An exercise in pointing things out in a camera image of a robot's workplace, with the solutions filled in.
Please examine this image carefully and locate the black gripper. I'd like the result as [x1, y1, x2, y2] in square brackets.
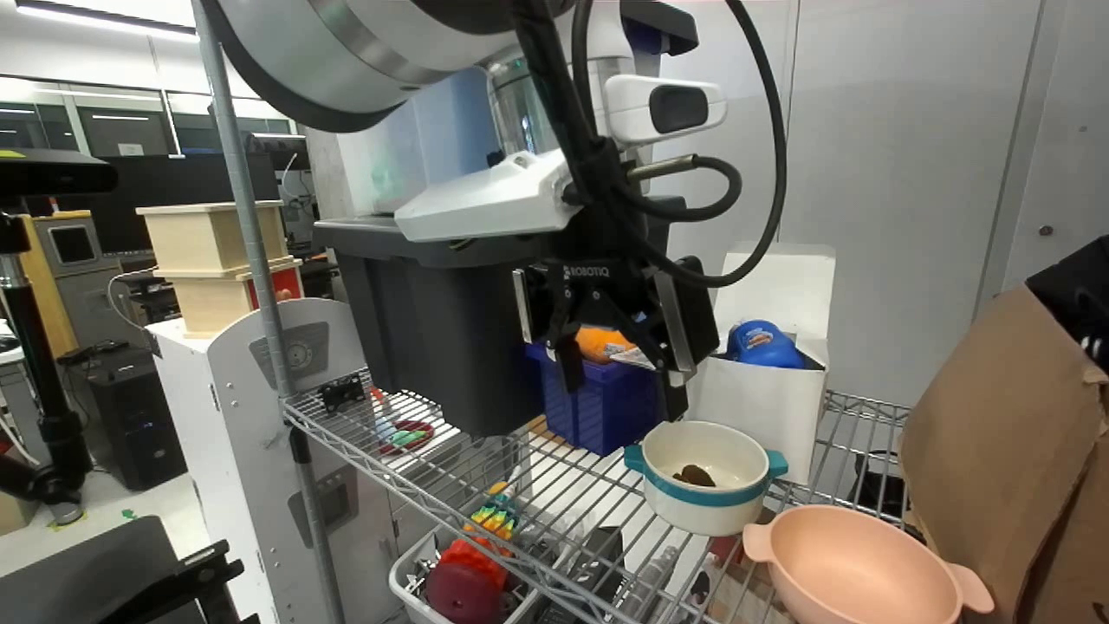
[525, 135, 726, 422]

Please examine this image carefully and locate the orange round sponge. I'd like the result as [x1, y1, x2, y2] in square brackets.
[573, 322, 641, 364]

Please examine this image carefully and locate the white bowl teal band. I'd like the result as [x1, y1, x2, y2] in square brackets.
[622, 415, 795, 536]

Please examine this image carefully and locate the blue plastic bin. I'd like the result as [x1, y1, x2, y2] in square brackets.
[526, 339, 669, 459]

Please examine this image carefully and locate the blue round object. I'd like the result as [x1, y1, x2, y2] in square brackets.
[726, 318, 812, 372]

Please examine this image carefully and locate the white cardboard box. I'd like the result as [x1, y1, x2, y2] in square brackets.
[683, 246, 839, 490]

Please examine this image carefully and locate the dark grey storage tote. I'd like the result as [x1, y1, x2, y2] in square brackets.
[312, 210, 582, 439]

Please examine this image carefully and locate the rainbow striped toy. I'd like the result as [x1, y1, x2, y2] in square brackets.
[461, 477, 525, 544]

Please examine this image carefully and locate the red green small toy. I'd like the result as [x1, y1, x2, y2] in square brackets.
[371, 411, 440, 459]

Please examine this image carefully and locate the black binder clip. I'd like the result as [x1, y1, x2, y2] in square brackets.
[314, 372, 376, 415]

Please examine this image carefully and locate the red round object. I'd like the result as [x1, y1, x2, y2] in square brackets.
[422, 536, 513, 624]

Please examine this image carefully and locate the clear plastic storage tote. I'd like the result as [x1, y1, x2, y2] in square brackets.
[303, 0, 702, 230]

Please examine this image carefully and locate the brown paper bag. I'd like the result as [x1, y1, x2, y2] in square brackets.
[899, 284, 1109, 624]

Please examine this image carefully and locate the white grey cabinet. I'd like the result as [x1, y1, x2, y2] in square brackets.
[146, 294, 401, 624]

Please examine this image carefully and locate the beige wooden box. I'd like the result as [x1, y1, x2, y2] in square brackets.
[158, 258, 306, 339]
[135, 198, 292, 281]

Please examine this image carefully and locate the black tower case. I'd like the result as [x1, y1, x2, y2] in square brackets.
[62, 344, 187, 492]

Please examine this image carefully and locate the grey yellow machine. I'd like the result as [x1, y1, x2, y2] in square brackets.
[15, 206, 149, 361]

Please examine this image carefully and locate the black robot cart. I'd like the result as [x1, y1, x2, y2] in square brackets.
[0, 514, 262, 624]

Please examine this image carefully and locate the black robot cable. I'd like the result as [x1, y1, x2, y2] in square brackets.
[505, 0, 789, 291]

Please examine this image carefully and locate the white wire basket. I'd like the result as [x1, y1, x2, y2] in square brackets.
[386, 526, 558, 624]

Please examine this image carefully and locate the pink bowl with handles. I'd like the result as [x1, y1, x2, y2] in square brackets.
[741, 504, 997, 624]

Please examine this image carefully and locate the metal wire shelf rack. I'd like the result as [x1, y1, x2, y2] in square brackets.
[187, 0, 914, 624]

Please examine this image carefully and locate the black camera stand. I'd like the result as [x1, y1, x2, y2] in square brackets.
[0, 193, 96, 514]

